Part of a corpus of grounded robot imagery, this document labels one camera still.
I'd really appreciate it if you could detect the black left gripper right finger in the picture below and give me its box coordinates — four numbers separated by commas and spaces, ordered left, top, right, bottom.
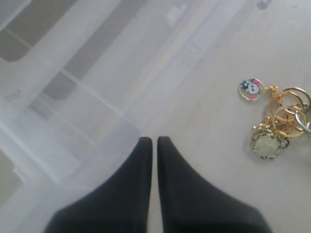
157, 136, 272, 233

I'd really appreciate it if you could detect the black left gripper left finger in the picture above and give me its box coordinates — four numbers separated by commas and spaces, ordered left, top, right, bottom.
44, 137, 153, 233

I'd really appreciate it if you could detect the panda keychain with black strap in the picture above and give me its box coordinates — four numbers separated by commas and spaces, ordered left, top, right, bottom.
238, 79, 311, 160

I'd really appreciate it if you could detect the white translucent drawer cabinet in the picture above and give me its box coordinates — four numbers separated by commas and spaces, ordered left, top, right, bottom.
0, 0, 275, 219

